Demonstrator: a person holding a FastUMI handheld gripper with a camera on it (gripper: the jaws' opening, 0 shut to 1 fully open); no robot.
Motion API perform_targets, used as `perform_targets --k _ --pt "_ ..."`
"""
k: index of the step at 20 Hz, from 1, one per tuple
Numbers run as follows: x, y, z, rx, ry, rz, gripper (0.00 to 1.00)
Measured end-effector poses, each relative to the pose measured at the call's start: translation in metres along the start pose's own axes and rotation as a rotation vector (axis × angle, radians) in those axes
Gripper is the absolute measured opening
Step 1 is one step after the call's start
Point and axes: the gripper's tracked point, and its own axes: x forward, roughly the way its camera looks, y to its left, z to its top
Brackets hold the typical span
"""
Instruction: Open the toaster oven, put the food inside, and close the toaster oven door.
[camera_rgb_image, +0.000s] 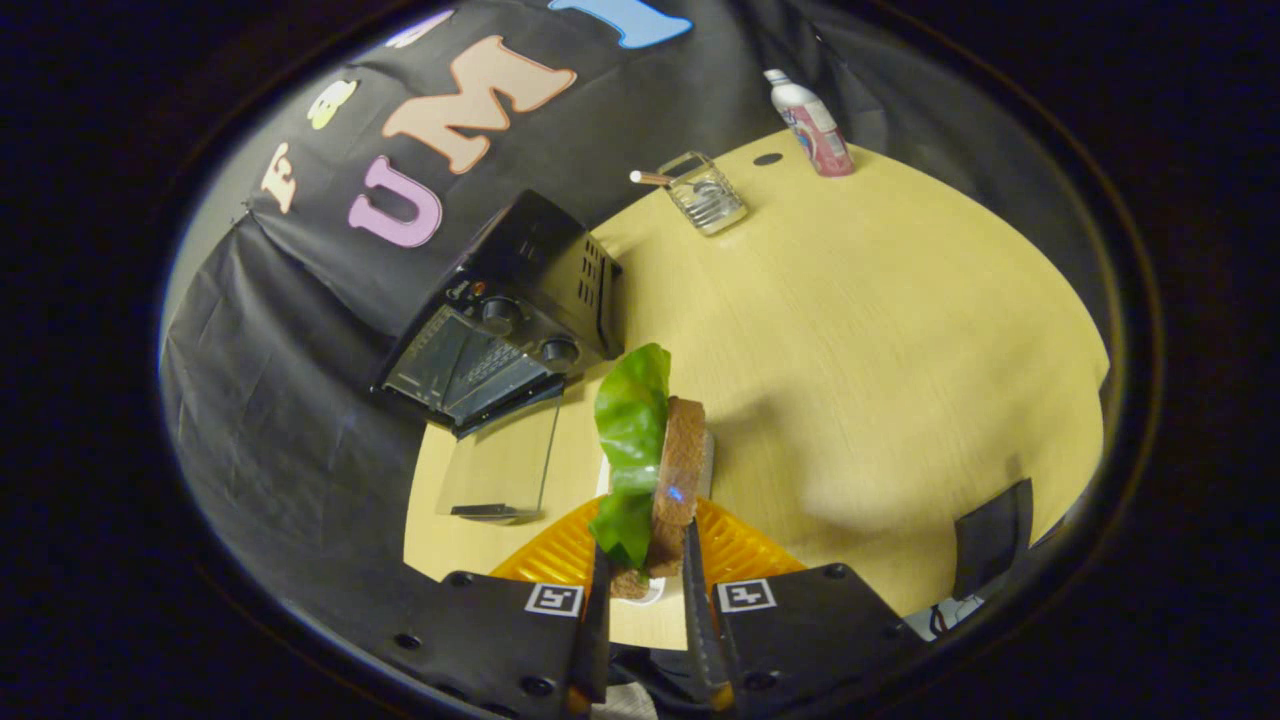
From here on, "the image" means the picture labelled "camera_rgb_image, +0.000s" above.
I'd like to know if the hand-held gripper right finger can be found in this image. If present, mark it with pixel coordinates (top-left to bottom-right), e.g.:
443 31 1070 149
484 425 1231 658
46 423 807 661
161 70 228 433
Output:
683 497 927 715

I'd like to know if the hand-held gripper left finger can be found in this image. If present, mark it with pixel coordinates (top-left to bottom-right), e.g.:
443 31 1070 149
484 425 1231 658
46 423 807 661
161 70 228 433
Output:
385 497 613 720

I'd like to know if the brown bread slice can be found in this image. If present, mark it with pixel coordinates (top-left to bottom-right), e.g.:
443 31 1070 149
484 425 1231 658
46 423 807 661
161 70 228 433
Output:
610 397 711 601

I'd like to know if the black toaster oven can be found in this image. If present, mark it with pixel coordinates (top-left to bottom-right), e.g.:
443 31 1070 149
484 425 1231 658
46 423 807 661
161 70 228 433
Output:
372 190 626 526

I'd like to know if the white ribbed plate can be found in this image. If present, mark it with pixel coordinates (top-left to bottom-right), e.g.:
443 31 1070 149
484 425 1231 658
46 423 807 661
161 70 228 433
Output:
598 432 717 607

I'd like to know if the black backdrop cloth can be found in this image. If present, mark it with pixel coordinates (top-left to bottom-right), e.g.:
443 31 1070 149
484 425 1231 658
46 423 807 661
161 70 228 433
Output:
160 0 1101 641

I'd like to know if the clear glass holder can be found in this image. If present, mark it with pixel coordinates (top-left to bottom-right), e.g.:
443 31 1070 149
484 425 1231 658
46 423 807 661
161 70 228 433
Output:
658 151 749 237

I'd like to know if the pink and white bottle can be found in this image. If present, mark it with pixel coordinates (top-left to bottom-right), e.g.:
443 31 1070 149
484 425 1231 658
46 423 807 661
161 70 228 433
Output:
764 68 856 178

